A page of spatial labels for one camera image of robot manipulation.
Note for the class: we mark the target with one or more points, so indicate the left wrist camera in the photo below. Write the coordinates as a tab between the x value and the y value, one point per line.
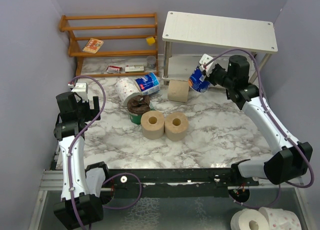
81	88

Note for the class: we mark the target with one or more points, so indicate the white dotted roll bottom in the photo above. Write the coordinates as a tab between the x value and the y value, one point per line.
279	219

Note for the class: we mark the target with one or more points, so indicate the yellow sponge block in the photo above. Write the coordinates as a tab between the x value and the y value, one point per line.
150	40

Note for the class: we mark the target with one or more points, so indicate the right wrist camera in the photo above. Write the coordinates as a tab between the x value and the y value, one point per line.
206	64

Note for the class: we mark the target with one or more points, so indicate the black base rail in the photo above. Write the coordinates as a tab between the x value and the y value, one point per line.
171	182

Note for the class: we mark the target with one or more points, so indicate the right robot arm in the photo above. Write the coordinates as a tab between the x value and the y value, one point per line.
291	157

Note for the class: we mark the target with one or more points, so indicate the green wrapped brown roll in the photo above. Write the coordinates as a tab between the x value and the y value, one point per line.
137	106

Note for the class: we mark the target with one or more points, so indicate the red white small box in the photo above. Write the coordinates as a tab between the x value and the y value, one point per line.
111	69

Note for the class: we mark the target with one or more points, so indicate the brown roll back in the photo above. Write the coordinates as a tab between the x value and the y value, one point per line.
178	91

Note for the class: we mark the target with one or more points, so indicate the white dotted roll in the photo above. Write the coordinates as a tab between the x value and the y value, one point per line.
279	219
126	89

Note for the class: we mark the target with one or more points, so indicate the white two-tier shelf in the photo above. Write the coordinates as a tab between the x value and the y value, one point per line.
255	36

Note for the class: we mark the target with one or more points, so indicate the orange booklet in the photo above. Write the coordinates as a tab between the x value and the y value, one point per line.
93	46

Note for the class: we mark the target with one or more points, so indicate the grey small cup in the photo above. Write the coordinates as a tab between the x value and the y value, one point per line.
151	62

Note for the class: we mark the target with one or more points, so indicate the white dotted roll left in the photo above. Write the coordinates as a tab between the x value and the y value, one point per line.
126	89

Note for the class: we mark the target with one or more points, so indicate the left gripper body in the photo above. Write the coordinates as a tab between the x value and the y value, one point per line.
84	110

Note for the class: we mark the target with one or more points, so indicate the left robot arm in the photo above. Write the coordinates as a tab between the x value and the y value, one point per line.
80	203

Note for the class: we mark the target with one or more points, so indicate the white green flat box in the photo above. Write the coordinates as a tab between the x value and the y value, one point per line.
134	68

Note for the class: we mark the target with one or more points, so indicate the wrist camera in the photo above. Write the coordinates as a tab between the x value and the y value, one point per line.
81	88
206	64

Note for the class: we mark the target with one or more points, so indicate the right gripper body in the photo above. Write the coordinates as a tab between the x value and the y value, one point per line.
219	76

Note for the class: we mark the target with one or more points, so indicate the blue packaged roll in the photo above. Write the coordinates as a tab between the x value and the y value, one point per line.
197	80
147	84

